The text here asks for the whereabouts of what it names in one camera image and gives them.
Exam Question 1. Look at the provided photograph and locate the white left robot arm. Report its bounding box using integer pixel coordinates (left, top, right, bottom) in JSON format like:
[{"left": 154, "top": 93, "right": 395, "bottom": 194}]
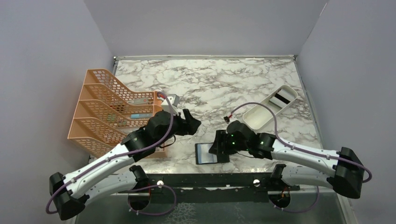
[{"left": 45, "top": 109, "right": 201, "bottom": 221}]

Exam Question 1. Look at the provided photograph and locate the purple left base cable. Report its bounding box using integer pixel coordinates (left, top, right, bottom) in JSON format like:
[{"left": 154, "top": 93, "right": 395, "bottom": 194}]
[{"left": 127, "top": 184, "right": 177, "bottom": 216}]

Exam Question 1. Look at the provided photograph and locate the grey box in rack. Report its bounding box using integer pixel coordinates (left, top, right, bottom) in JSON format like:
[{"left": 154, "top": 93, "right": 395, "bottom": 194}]
[{"left": 127, "top": 98, "right": 150, "bottom": 105}]

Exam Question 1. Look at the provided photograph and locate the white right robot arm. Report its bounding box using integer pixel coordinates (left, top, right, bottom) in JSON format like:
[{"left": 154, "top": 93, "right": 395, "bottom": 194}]
[{"left": 209, "top": 121, "right": 364, "bottom": 199}]

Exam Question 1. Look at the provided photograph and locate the white plastic tray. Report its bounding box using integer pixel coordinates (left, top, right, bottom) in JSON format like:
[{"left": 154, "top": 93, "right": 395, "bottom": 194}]
[{"left": 242, "top": 85, "right": 298, "bottom": 132}]

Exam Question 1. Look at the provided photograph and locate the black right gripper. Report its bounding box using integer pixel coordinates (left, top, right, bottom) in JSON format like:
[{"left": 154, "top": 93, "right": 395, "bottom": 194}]
[{"left": 209, "top": 129, "right": 250, "bottom": 155}]

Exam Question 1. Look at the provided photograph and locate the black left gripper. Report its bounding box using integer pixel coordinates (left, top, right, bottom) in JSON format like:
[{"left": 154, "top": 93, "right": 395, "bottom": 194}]
[{"left": 156, "top": 108, "right": 201, "bottom": 147}]

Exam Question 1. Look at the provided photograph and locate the black mounting rail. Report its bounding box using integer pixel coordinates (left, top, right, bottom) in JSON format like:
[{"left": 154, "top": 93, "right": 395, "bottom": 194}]
[{"left": 127, "top": 171, "right": 300, "bottom": 205}]

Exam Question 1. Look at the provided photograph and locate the orange file organizer rack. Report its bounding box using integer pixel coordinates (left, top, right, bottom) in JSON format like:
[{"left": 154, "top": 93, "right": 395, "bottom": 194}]
[{"left": 68, "top": 69, "right": 162, "bottom": 158}]

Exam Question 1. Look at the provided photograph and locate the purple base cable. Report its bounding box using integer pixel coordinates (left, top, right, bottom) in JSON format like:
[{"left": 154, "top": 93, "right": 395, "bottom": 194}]
[
  {"left": 268, "top": 185, "right": 321, "bottom": 215},
  {"left": 127, "top": 184, "right": 177, "bottom": 216}
]

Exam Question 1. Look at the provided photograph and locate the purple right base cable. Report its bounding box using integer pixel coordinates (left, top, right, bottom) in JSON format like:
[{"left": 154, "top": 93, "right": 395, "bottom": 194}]
[{"left": 268, "top": 185, "right": 321, "bottom": 215}]

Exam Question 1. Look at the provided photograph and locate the blue box in rack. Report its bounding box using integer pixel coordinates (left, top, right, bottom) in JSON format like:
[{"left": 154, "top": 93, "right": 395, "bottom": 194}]
[{"left": 130, "top": 113, "right": 153, "bottom": 119}]

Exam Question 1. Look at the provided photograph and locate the black card holder wallet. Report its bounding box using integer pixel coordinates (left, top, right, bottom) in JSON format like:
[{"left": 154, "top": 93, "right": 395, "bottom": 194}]
[{"left": 195, "top": 143, "right": 218, "bottom": 165}]

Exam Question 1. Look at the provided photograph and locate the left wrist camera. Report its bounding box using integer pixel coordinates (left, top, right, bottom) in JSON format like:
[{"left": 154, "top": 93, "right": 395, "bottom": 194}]
[{"left": 161, "top": 94, "right": 180, "bottom": 116}]

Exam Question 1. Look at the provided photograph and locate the black card in tray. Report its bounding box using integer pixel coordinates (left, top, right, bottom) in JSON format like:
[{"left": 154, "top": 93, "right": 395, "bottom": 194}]
[{"left": 274, "top": 93, "right": 293, "bottom": 105}]

